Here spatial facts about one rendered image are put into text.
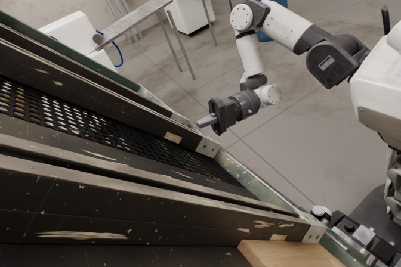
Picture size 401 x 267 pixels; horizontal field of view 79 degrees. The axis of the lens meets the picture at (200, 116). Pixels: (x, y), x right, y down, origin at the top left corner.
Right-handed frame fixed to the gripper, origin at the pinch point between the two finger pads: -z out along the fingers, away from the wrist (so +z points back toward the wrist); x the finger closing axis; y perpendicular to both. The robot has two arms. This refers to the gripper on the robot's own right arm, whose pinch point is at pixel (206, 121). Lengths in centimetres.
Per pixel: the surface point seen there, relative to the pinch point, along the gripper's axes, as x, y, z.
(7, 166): 28, 33, -38
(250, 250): -3.7, 35.2, -14.9
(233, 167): -32.2, -6.5, 14.3
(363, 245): -43, 39, 30
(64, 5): 7, -622, 32
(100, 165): 21.3, 28.7, -31.5
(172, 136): -13.5, -18.5, -4.9
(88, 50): -23, -246, 3
